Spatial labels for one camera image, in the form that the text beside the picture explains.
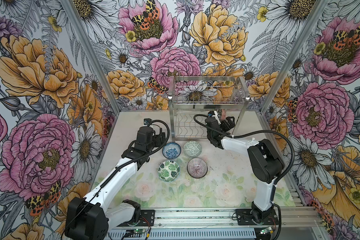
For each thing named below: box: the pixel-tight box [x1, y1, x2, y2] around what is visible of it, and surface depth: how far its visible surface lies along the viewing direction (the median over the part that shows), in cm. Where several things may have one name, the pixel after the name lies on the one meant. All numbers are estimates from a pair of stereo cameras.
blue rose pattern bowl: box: [162, 142, 182, 159], surface depth 99 cm
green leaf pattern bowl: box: [158, 160, 180, 182], surface depth 88 cm
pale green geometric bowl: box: [183, 140, 203, 158], surface depth 99 cm
